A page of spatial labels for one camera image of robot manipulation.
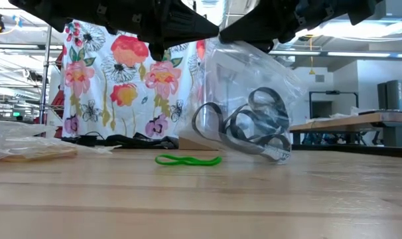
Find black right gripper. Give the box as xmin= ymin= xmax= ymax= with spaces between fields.
xmin=220 ymin=0 xmax=384 ymax=53

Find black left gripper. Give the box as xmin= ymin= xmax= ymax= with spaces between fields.
xmin=98 ymin=0 xmax=220 ymax=62

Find wide black rubber band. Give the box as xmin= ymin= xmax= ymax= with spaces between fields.
xmin=247 ymin=86 xmax=291 ymax=129
xmin=191 ymin=101 xmax=292 ymax=163
xmin=222 ymin=108 xmax=292 ymax=150

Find green rubber band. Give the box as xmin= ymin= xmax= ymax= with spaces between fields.
xmin=154 ymin=153 xmax=223 ymax=167

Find ceiling light strip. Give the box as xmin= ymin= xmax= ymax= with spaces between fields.
xmin=270 ymin=49 xmax=322 ymax=56
xmin=326 ymin=50 xmax=391 ymax=58

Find floral print curtain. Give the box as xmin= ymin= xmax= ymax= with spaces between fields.
xmin=62 ymin=19 xmax=208 ymax=139

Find brown cardboard box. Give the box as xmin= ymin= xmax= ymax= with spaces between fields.
xmin=178 ymin=135 xmax=218 ymax=151

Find black work gloves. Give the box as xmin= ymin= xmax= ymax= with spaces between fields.
xmin=104 ymin=131 xmax=180 ymax=149

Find wooden top workbench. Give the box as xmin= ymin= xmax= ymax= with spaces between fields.
xmin=289 ymin=111 xmax=402 ymax=147

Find grey cylinder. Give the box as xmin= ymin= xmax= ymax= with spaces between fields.
xmin=385 ymin=79 xmax=402 ymax=112
xmin=377 ymin=82 xmax=387 ymax=112

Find black metal stand frame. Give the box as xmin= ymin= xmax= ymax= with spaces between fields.
xmin=308 ymin=89 xmax=360 ymax=119

